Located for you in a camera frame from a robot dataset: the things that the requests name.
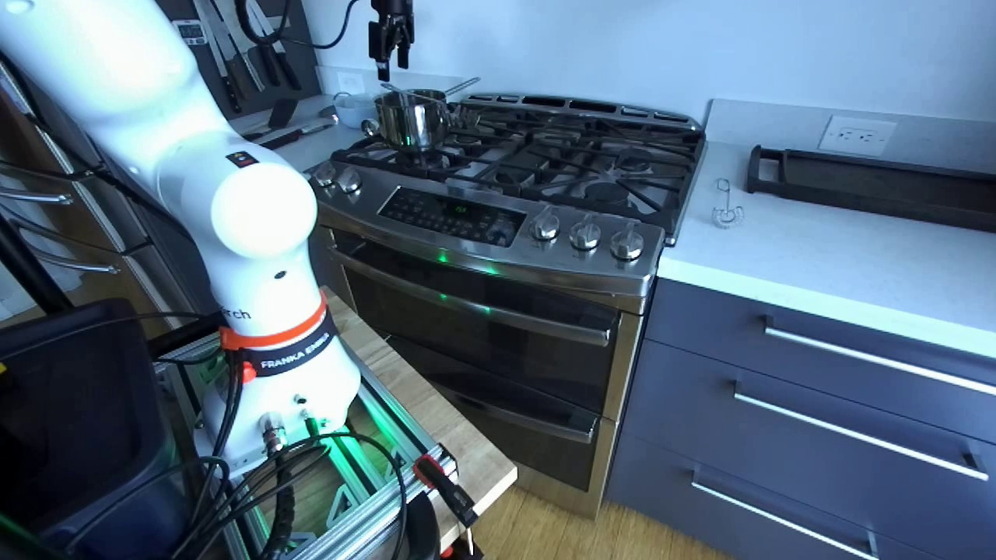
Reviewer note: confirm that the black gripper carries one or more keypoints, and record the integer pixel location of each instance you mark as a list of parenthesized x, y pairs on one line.
[(393, 12)]

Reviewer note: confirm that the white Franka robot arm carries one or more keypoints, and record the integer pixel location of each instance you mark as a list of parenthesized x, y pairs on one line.
[(260, 218)]

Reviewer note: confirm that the stainless steel pot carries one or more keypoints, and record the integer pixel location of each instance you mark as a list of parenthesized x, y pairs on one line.
[(414, 127)]

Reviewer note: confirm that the silver stove knob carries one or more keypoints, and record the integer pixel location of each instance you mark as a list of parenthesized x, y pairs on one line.
[(324, 182), (349, 184), (588, 238), (546, 229), (626, 247)]

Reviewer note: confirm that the pale blue bowl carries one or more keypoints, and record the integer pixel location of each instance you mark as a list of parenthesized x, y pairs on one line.
[(352, 113)]

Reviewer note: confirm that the white digital timer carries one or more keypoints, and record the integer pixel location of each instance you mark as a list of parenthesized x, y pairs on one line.
[(192, 30)]

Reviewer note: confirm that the stainless gas range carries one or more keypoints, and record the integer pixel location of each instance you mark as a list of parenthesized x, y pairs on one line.
[(467, 313)]

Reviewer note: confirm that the tall glass oven door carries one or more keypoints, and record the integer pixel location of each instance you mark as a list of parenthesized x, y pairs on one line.
[(467, 331)]

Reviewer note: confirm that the wood topped aluminium robot cart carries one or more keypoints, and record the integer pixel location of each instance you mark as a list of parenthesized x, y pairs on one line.
[(414, 405)]

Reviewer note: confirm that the small clear glass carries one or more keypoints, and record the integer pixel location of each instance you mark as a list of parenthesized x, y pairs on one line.
[(726, 205)]

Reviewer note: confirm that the short glass oven door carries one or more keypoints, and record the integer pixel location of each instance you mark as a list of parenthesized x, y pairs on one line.
[(532, 437)]

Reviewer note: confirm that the black stand pole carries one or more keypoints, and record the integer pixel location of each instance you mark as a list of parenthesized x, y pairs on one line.
[(34, 265)]

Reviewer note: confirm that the red black clamp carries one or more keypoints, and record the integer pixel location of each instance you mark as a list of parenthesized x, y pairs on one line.
[(446, 486)]

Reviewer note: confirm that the black rectangular tray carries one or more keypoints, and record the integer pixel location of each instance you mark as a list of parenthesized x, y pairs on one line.
[(882, 187)]

